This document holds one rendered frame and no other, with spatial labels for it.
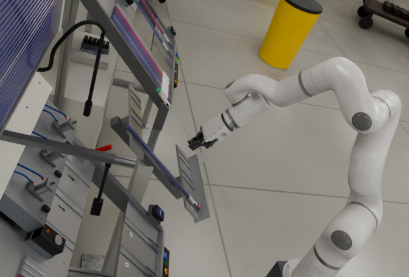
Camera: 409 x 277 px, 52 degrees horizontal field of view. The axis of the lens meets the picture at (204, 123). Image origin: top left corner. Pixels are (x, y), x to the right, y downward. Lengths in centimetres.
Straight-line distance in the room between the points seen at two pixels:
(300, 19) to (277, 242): 241
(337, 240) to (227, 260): 123
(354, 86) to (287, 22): 322
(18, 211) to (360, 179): 94
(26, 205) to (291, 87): 84
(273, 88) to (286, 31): 309
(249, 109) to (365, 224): 53
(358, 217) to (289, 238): 147
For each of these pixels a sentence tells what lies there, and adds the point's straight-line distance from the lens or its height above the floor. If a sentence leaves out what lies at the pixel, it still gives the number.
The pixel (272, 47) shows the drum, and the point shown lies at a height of 19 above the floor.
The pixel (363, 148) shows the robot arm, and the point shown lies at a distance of 134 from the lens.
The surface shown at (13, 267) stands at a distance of 102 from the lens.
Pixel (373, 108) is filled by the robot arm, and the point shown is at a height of 147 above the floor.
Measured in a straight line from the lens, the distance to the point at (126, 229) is 141.
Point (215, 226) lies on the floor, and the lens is 266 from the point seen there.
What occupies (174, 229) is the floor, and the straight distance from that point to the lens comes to 255.
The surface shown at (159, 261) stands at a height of 73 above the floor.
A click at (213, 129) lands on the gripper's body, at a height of 105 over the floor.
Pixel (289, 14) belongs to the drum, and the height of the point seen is 59.
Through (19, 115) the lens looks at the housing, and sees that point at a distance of 106.
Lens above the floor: 195
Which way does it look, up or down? 35 degrees down
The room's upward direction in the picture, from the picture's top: 23 degrees clockwise
